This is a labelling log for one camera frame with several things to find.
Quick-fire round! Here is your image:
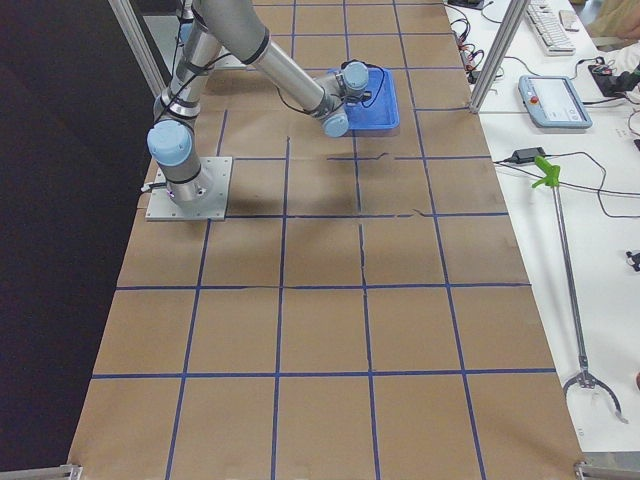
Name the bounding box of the blue plastic tray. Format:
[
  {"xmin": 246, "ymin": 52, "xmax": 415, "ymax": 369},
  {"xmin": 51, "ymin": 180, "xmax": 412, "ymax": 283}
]
[{"xmin": 322, "ymin": 61, "xmax": 400, "ymax": 138}]

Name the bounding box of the brown paper table cover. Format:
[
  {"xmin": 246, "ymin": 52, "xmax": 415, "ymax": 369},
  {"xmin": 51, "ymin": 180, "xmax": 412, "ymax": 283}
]
[{"xmin": 69, "ymin": 1, "xmax": 581, "ymax": 479}]

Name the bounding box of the black power adapter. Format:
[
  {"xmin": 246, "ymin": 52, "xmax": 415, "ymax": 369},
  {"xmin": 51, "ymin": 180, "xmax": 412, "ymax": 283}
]
[{"xmin": 504, "ymin": 147, "xmax": 546, "ymax": 165}]

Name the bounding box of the white keyboard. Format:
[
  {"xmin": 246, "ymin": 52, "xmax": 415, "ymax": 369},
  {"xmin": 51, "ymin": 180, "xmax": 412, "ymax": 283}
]
[{"xmin": 525, "ymin": 0, "xmax": 576, "ymax": 57}]

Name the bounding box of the teach pendant with blue frame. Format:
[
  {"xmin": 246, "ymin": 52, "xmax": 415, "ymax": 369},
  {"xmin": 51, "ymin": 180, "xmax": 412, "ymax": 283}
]
[{"xmin": 518, "ymin": 75, "xmax": 592, "ymax": 130}]

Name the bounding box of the green handled reach grabber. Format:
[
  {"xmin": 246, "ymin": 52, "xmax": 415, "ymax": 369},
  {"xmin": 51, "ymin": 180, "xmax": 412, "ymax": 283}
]
[{"xmin": 530, "ymin": 155, "xmax": 630, "ymax": 425}]

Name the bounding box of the aluminium frame post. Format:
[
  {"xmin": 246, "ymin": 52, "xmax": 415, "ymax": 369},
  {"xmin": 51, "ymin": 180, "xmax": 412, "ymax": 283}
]
[{"xmin": 469, "ymin": 0, "xmax": 529, "ymax": 114}]

